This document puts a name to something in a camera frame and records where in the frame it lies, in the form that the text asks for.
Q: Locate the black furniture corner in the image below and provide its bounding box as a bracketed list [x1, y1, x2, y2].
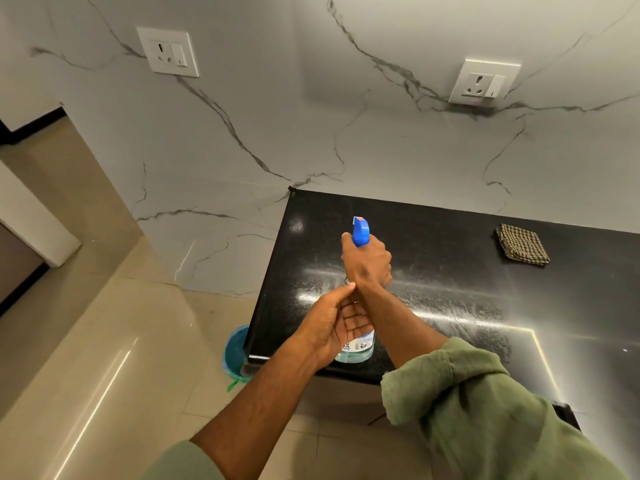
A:
[552, 402, 582, 431]

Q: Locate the white wall socket with switch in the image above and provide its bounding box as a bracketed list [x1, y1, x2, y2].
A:
[136, 26, 200, 79]
[448, 58, 522, 107]

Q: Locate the white door frame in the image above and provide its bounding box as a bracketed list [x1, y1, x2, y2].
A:
[0, 160, 83, 268]

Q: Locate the green shirt sleeve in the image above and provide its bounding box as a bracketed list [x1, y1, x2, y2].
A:
[381, 337, 632, 480]
[142, 440, 226, 480]

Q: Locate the person's left hand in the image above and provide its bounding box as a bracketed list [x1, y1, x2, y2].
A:
[292, 282, 375, 370]

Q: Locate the checked dark cleaning cloth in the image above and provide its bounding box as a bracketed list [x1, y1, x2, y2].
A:
[495, 224, 551, 267]

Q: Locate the teal plastic bucket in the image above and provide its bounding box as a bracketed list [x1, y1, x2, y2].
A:
[222, 325, 254, 393]

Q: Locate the person's right hand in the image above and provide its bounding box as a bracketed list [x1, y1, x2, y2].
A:
[341, 232, 394, 291]

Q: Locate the person's right forearm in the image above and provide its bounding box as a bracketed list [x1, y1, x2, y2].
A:
[354, 284, 450, 370]

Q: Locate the clear spray bottle blue nozzle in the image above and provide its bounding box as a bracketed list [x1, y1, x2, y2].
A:
[334, 216, 376, 365]

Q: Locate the person's left forearm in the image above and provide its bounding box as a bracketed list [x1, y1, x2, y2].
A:
[190, 339, 328, 480]

